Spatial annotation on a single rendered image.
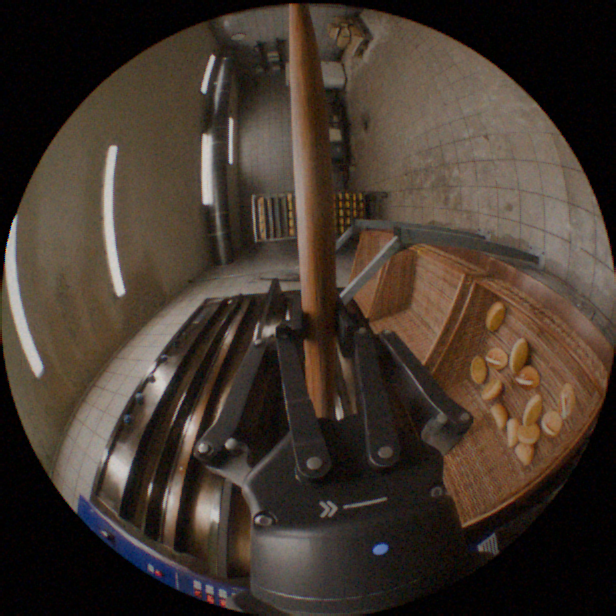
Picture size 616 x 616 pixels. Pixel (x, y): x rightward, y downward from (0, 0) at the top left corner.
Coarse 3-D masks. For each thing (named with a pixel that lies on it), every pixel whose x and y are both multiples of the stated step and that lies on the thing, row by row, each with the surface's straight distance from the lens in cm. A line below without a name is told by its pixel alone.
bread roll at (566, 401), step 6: (570, 384) 65; (564, 390) 63; (570, 390) 63; (564, 396) 62; (570, 396) 63; (558, 402) 65; (564, 402) 62; (570, 402) 63; (558, 408) 65; (564, 408) 62; (570, 408) 64; (564, 414) 63; (570, 414) 65
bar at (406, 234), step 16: (352, 224) 105; (368, 224) 104; (384, 224) 107; (400, 224) 111; (416, 224) 116; (400, 240) 57; (416, 240) 60; (432, 240) 63; (448, 240) 67; (464, 240) 72; (480, 240) 78; (384, 256) 57; (512, 256) 99; (528, 256) 115; (544, 256) 129; (368, 272) 57; (352, 288) 57; (336, 352) 43; (336, 368) 39; (336, 384) 36; (336, 400) 34; (336, 416) 32
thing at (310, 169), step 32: (320, 64) 24; (320, 96) 20; (320, 128) 18; (320, 160) 17; (320, 192) 16; (320, 224) 16; (320, 256) 16; (320, 288) 17; (320, 320) 18; (320, 352) 20; (320, 384) 22; (320, 416) 27
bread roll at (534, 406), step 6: (534, 396) 68; (540, 396) 68; (528, 402) 69; (534, 402) 66; (540, 402) 67; (528, 408) 67; (534, 408) 67; (540, 408) 69; (528, 414) 67; (534, 414) 68; (528, 420) 69; (534, 420) 70; (528, 426) 70
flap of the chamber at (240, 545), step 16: (272, 288) 147; (272, 304) 128; (272, 320) 119; (272, 368) 97; (272, 384) 92; (272, 400) 88; (272, 416) 85; (256, 432) 69; (256, 448) 67; (256, 464) 66; (224, 480) 55; (224, 496) 54; (240, 496) 57; (224, 512) 53; (240, 512) 56; (224, 528) 53; (240, 528) 56; (224, 544) 53; (240, 544) 57; (224, 560) 53; (240, 560) 57; (224, 576) 55; (240, 576) 59
